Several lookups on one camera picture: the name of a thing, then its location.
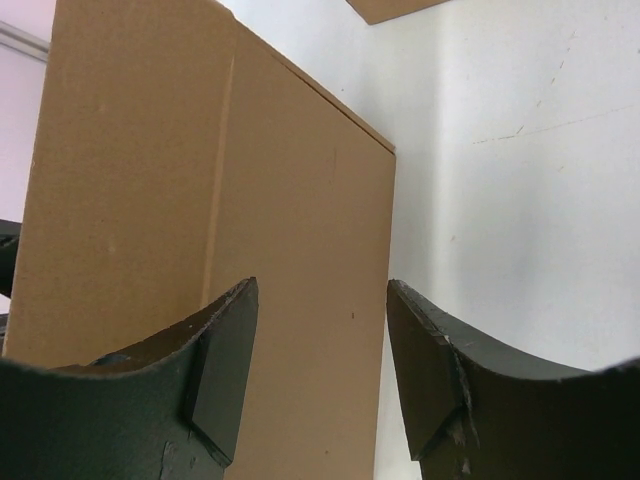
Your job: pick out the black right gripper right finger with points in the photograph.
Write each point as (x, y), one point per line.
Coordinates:
(474, 407)

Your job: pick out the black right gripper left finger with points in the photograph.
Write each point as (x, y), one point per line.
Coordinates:
(168, 407)

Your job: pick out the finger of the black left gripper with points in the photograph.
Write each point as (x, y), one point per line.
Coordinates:
(9, 242)

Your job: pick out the cardboard box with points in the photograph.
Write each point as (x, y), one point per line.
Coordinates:
(177, 154)
(378, 11)

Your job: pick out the aluminium corner post left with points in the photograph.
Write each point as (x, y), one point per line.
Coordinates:
(23, 42)

